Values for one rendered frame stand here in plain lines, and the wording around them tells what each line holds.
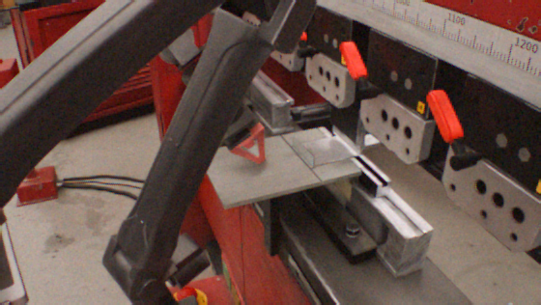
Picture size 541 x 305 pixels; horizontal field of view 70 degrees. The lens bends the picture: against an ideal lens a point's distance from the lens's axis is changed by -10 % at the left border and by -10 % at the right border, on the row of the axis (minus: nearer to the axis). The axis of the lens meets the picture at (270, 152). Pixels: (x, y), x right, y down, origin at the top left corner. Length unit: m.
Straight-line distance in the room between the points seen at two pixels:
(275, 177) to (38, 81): 0.51
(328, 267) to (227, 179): 0.24
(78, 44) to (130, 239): 0.27
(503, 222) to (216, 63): 0.36
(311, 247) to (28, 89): 0.59
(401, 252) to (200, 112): 0.42
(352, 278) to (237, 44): 0.47
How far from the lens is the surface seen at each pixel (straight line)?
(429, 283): 0.78
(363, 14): 0.68
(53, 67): 0.35
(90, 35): 0.35
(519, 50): 0.47
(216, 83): 0.45
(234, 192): 0.72
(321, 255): 0.79
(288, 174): 0.77
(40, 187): 2.61
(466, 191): 0.55
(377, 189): 0.77
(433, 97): 0.51
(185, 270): 0.63
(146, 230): 0.52
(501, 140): 0.50
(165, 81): 1.59
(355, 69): 0.64
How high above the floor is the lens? 1.43
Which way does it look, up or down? 31 degrees down
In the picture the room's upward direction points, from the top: straight up
